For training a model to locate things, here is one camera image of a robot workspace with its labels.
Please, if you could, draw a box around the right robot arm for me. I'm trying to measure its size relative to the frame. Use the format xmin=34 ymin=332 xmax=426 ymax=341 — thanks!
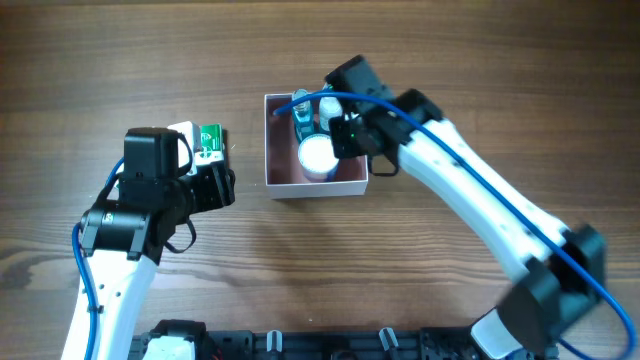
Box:
xmin=325 ymin=55 xmax=606 ymax=359

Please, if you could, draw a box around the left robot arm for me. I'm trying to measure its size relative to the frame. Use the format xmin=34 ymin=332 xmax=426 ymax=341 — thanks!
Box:
xmin=62 ymin=122 xmax=235 ymax=359

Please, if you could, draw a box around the white box pink interior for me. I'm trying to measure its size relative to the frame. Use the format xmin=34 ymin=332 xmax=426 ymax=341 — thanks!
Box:
xmin=264 ymin=93 xmax=369 ymax=199

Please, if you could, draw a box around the green soap box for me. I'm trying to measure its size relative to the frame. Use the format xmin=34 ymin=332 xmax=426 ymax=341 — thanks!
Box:
xmin=195 ymin=124 xmax=225 ymax=166

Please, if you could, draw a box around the right blue cable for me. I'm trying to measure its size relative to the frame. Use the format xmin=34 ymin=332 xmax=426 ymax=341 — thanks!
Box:
xmin=272 ymin=90 xmax=639 ymax=360

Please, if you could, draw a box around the blue jar white lid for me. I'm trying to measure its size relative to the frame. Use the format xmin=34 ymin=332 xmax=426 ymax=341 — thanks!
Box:
xmin=298 ymin=134 xmax=339 ymax=182

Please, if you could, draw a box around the blue mouthwash bottle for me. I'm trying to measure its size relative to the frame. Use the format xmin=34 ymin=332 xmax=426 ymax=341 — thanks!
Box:
xmin=291 ymin=101 xmax=316 ymax=143

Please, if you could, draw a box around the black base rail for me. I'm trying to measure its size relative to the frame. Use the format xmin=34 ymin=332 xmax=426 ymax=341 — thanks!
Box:
xmin=129 ymin=319 xmax=559 ymax=360

